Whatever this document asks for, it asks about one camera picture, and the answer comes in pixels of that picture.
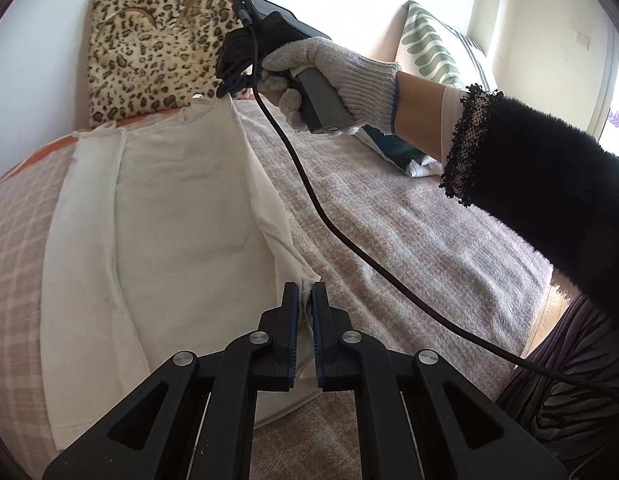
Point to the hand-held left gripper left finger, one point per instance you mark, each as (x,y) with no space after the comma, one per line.
(291,331)

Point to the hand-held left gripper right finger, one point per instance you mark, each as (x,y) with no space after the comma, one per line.
(317,332)

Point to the white camisole top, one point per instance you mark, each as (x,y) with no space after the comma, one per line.
(174,220)

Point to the person's right forearm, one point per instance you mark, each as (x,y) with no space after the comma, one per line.
(534,180)

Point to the person's right hand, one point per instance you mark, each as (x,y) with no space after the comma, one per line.
(334,77)

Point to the leopard print cushion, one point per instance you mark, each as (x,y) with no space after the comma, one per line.
(159,45)

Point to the beige checked blanket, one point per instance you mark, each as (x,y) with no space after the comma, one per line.
(414,260)

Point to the green and white patterned pillow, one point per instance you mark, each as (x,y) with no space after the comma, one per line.
(439,45)

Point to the dark green folded cloth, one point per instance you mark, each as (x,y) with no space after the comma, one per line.
(394,152)

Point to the person's dark striped skirt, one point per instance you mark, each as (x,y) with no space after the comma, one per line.
(569,385)

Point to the white wall socket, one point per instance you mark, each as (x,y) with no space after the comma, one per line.
(581,38)

